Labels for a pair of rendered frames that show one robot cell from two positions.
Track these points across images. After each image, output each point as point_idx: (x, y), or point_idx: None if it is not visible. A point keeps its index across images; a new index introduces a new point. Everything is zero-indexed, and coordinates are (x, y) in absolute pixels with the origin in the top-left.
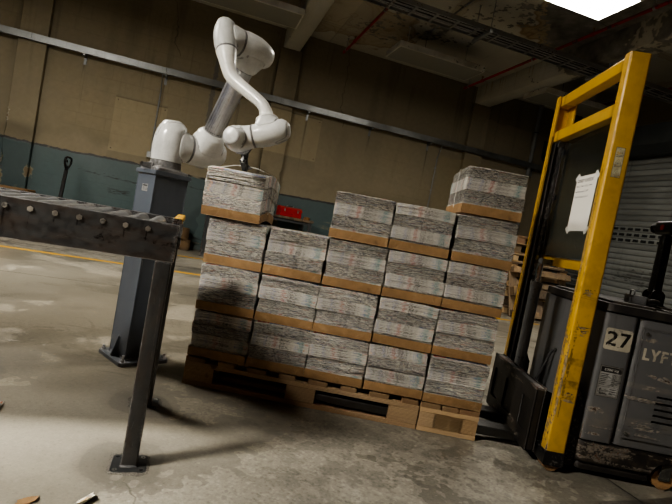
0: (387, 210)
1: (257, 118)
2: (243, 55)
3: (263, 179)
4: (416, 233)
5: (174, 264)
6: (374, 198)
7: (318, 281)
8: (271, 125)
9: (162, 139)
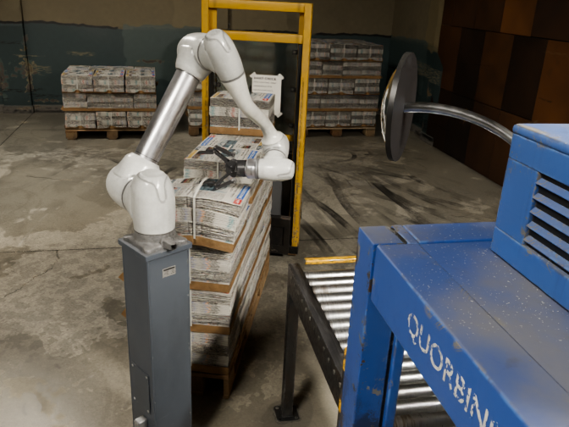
0: None
1: (279, 141)
2: None
3: (251, 188)
4: None
5: None
6: (257, 156)
7: (250, 241)
8: (288, 144)
9: (174, 203)
